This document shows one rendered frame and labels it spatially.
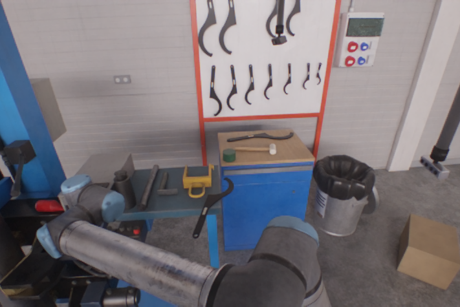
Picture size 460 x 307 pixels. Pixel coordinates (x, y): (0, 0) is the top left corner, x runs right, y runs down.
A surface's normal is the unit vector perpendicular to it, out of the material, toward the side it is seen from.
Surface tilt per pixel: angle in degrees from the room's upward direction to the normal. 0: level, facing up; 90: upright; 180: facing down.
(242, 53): 90
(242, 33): 90
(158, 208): 0
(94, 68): 90
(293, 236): 13
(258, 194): 90
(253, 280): 6
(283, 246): 3
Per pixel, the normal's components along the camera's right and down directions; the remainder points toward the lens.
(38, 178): 0.08, 0.48
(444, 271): -0.56, 0.41
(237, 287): -0.11, -0.77
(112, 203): 0.93, 0.16
